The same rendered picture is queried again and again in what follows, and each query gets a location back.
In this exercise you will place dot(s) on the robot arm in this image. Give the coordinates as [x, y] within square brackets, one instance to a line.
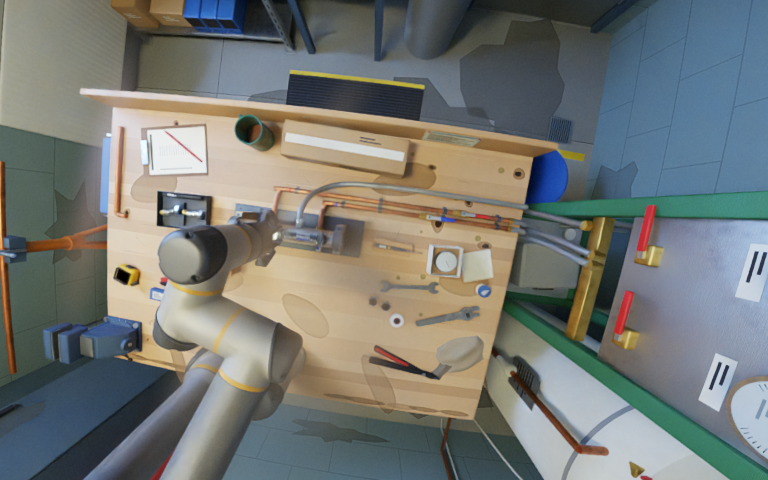
[204, 324]

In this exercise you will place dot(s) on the blue flat panel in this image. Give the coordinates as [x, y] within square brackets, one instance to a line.
[105, 174]

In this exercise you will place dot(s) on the brown clipboard with paper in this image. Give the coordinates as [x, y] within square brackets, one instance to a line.
[177, 150]

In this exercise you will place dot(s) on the grey box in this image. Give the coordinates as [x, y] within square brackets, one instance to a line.
[543, 264]

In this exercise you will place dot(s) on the beige sponge pad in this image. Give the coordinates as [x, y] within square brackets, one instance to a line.
[477, 266]

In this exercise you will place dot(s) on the red pen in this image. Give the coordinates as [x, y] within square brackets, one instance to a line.
[183, 146]

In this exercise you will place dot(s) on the grey open-end spanner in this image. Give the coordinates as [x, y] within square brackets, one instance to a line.
[408, 287]

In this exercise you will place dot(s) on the green frame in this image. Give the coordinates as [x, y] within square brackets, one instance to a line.
[660, 204]

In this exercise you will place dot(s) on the blue storage bins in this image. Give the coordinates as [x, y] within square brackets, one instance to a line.
[215, 14]

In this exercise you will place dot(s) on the white round gauge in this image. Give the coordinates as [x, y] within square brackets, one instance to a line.
[753, 417]

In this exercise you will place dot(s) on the white square tray with disc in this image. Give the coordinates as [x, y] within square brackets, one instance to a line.
[445, 261]

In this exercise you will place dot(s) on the brass and white peg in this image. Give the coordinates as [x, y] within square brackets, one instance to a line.
[192, 213]
[170, 211]

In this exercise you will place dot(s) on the yellow tape measure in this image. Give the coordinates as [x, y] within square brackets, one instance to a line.
[126, 275]

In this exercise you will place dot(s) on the dark grey mounting plate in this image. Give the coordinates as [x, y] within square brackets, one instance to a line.
[354, 231]

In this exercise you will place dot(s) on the grey adjustable wrench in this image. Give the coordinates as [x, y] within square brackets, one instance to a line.
[450, 316]

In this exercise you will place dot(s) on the green label plate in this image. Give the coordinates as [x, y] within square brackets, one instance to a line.
[451, 138]

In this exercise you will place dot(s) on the green pipe sleeve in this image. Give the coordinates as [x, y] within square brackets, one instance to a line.
[254, 133]

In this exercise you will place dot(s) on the long cardboard box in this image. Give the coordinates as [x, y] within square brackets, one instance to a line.
[345, 147]

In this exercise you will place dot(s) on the black mat with yellow edge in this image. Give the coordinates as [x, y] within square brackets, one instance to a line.
[354, 96]

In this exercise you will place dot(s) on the blue pipe clamp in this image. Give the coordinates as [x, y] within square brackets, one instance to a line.
[13, 247]

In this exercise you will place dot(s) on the white board with markings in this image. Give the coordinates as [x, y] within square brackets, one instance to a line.
[576, 396]

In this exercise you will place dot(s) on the brass bar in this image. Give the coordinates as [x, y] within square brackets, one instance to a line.
[591, 279]

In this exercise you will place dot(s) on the black knob stand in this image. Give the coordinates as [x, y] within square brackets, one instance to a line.
[204, 201]

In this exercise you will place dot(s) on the small grey screwdriver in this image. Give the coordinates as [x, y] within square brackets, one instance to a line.
[391, 246]

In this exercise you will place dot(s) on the grey cylinder tank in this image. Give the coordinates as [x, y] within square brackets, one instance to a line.
[435, 27]

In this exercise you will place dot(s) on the copper pipe rack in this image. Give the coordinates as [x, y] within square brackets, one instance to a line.
[6, 288]

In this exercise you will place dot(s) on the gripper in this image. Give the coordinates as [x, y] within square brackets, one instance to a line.
[265, 257]

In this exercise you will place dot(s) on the small blue and red tags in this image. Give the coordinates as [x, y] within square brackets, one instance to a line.
[158, 291]

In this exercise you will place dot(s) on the dark floor drain grate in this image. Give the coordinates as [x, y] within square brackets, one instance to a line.
[560, 129]

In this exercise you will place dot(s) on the red lever brass valve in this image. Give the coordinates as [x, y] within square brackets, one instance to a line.
[624, 318]
[647, 234]

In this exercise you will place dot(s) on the blue round stool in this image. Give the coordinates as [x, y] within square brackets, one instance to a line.
[547, 179]

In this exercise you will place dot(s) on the copper supply pipes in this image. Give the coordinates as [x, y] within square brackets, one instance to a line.
[408, 209]

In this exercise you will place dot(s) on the white tape roll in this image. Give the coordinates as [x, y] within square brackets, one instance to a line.
[396, 320]

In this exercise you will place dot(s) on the grey metal panel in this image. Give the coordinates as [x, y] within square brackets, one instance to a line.
[684, 312]

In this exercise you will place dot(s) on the grey pipe bundle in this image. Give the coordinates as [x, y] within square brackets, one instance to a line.
[555, 240]

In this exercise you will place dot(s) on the blue and white cap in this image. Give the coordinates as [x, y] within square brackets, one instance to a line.
[483, 291]

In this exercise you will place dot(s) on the white label with black bars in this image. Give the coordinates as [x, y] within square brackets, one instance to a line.
[718, 381]
[753, 273]

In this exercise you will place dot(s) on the grey shelf unit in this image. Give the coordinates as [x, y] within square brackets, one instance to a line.
[270, 24]

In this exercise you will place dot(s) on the chrome bar mixer body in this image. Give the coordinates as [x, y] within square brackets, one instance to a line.
[303, 239]

